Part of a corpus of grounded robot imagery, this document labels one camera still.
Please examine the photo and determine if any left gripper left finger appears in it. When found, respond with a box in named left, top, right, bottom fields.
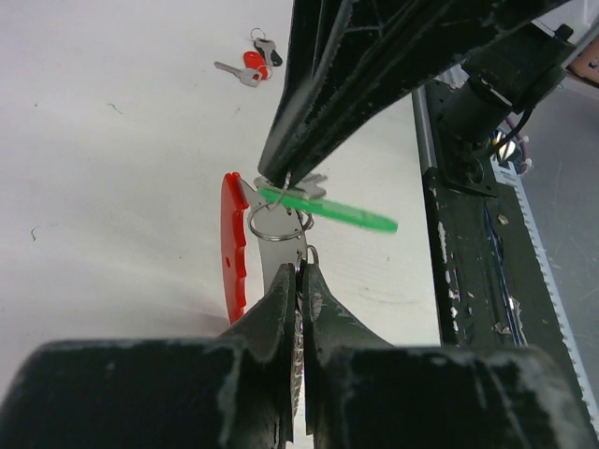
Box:
left=1, top=265, right=297, bottom=448

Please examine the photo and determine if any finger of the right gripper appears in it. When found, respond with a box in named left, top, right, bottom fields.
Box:
left=280, top=1, right=571, bottom=185
left=258, top=1, right=351, bottom=181

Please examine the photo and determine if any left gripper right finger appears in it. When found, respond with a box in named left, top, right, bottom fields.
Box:
left=302, top=266, right=591, bottom=448

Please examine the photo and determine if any red tag key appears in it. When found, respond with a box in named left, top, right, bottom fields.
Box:
left=213, top=27, right=284, bottom=88

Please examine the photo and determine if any green tag key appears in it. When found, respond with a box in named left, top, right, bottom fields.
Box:
left=254, top=174, right=399, bottom=234

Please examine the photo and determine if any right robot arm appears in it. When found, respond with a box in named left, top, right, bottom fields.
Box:
left=258, top=1, right=557, bottom=186

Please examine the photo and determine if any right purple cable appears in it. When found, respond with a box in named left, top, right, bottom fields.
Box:
left=504, top=111, right=534, bottom=177

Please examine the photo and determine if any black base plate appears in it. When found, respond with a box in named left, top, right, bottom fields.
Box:
left=413, top=80, right=576, bottom=365

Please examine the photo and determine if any slotted cable duct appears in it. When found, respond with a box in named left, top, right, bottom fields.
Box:
left=490, top=153, right=599, bottom=422

